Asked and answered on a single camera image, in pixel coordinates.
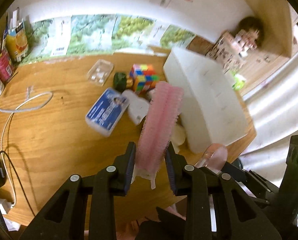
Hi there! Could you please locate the red tin can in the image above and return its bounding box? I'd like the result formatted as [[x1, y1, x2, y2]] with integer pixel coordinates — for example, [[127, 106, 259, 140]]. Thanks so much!
[[0, 49, 14, 83]]

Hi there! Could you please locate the clear plastic case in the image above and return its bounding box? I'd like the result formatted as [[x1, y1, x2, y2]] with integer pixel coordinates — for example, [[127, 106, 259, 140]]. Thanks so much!
[[87, 59, 114, 87]]

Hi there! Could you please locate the grape print poster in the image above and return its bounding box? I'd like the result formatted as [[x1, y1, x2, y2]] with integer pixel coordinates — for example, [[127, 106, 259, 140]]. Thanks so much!
[[21, 14, 195, 64]]

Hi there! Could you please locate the pink hair brush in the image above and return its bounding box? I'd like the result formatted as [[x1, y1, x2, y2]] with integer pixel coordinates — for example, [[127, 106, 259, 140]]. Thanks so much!
[[134, 81, 184, 189]]

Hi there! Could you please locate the white cable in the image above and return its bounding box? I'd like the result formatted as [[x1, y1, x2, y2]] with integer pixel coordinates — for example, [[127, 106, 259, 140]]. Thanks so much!
[[0, 91, 54, 207]]

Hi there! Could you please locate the colourful puzzle cube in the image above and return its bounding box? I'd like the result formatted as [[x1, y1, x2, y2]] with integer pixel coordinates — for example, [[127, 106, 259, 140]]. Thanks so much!
[[129, 64, 159, 94]]

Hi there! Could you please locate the white storage bin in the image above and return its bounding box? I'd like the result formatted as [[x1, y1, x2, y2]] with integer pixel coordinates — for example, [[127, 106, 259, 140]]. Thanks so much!
[[163, 48, 248, 154]]

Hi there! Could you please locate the round cream compact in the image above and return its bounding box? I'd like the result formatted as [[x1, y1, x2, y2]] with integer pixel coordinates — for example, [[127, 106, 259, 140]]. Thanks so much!
[[171, 124, 186, 146]]

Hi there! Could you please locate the white plastic gadget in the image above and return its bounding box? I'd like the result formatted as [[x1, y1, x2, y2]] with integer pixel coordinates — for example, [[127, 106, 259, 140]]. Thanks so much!
[[122, 89, 150, 125]]

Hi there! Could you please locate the orange juice carton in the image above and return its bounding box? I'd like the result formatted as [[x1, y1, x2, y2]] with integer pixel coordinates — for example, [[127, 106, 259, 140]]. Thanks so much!
[[6, 22, 28, 62]]

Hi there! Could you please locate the small doll figure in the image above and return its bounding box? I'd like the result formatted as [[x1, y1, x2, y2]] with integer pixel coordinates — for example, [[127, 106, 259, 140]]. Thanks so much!
[[234, 16, 264, 57]]

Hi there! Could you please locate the patterned paper box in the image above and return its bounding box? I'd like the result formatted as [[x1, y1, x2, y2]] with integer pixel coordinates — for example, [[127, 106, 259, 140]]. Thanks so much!
[[206, 31, 245, 73]]

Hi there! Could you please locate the blue dental floss box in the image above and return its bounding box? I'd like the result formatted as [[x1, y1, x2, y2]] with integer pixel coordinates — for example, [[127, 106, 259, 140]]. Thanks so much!
[[85, 88, 129, 137]]

